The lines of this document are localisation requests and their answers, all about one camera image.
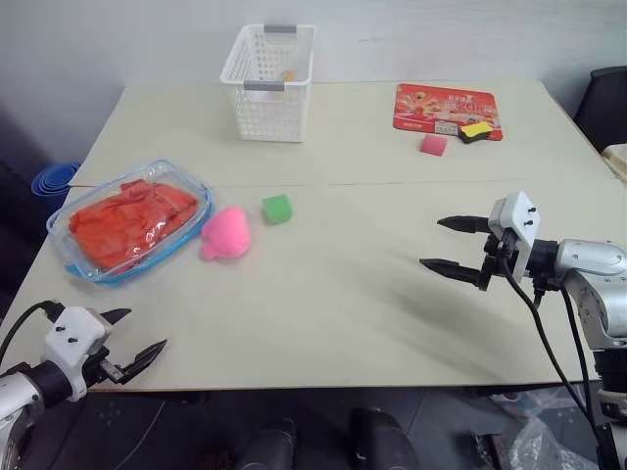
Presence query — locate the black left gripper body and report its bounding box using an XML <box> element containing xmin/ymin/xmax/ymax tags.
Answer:
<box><xmin>83</xmin><ymin>342</ymin><xmax>134</xmax><ymax>389</ymax></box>

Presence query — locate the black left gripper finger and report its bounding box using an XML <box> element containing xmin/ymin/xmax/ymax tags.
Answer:
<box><xmin>99</xmin><ymin>307</ymin><xmax>133</xmax><ymax>335</ymax></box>
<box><xmin>120</xmin><ymin>338</ymin><xmax>169</xmax><ymax>386</ymax></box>

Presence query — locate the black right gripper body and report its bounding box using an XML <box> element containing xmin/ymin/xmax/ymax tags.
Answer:
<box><xmin>477</xmin><ymin>227</ymin><xmax>523</xmax><ymax>294</ymax></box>

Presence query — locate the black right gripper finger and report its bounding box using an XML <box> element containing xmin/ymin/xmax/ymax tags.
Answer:
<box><xmin>418</xmin><ymin>257</ymin><xmax>485</xmax><ymax>291</ymax></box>
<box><xmin>436</xmin><ymin>213</ymin><xmax>492</xmax><ymax>236</ymax></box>

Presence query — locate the red cloth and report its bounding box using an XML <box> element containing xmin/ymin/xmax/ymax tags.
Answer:
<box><xmin>68</xmin><ymin>180</ymin><xmax>204</xmax><ymax>270</ymax></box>

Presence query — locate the clear container with orange cloth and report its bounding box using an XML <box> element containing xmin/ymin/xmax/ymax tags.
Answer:
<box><xmin>45</xmin><ymin>157</ymin><xmax>217</xmax><ymax>285</ymax></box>

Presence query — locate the clear plastic bag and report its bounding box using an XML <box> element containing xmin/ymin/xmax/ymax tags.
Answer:
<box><xmin>489</xmin><ymin>384</ymin><xmax>611</xmax><ymax>470</ymax></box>

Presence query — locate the pink foam cube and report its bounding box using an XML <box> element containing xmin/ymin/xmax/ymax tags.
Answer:
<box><xmin>420</xmin><ymin>134</ymin><xmax>450</xmax><ymax>158</ymax></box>

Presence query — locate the yellow and black sponge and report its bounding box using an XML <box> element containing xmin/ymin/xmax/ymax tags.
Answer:
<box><xmin>457</xmin><ymin>121</ymin><xmax>497</xmax><ymax>146</ymax></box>

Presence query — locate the red printed mat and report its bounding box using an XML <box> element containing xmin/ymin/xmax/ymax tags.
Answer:
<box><xmin>391</xmin><ymin>82</ymin><xmax>506</xmax><ymax>143</ymax></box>

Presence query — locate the pink plush toy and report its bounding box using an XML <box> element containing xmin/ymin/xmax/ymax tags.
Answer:
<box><xmin>198</xmin><ymin>206</ymin><xmax>253</xmax><ymax>261</ymax></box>

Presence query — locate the dark rounded shape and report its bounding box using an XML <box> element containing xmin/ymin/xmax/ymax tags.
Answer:
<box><xmin>233</xmin><ymin>415</ymin><xmax>301</xmax><ymax>470</ymax></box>
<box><xmin>348</xmin><ymin>406</ymin><xmax>423</xmax><ymax>470</ymax></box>

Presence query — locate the black chair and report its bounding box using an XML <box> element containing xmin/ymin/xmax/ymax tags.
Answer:
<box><xmin>572</xmin><ymin>65</ymin><xmax>627</xmax><ymax>154</ymax></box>

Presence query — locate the green foam cube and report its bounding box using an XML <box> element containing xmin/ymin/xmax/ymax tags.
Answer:
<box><xmin>261</xmin><ymin>194</ymin><xmax>296</xmax><ymax>226</ymax></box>

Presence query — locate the white perforated plastic basket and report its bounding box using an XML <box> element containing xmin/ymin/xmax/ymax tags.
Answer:
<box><xmin>219</xmin><ymin>23</ymin><xmax>317</xmax><ymax>144</ymax></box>

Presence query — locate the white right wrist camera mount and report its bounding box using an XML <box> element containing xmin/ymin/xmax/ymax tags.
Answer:
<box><xmin>487</xmin><ymin>191</ymin><xmax>541</xmax><ymax>281</ymax></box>

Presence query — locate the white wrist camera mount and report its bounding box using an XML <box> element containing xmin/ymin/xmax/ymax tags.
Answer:
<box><xmin>42</xmin><ymin>305</ymin><xmax>112</xmax><ymax>403</ymax></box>
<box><xmin>487</xmin><ymin>191</ymin><xmax>541</xmax><ymax>281</ymax></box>

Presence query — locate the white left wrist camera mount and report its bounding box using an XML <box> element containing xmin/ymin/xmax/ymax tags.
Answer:
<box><xmin>42</xmin><ymin>305</ymin><xmax>112</xmax><ymax>403</ymax></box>

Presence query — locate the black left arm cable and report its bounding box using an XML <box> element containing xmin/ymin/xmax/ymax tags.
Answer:
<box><xmin>0</xmin><ymin>300</ymin><xmax>66</xmax><ymax>366</ymax></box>

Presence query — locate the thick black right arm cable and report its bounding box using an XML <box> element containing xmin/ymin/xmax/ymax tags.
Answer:
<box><xmin>497</xmin><ymin>237</ymin><xmax>609</xmax><ymax>470</ymax></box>

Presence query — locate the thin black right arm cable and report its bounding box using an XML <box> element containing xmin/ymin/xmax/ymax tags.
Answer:
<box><xmin>559</xmin><ymin>286</ymin><xmax>592</xmax><ymax>427</ymax></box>

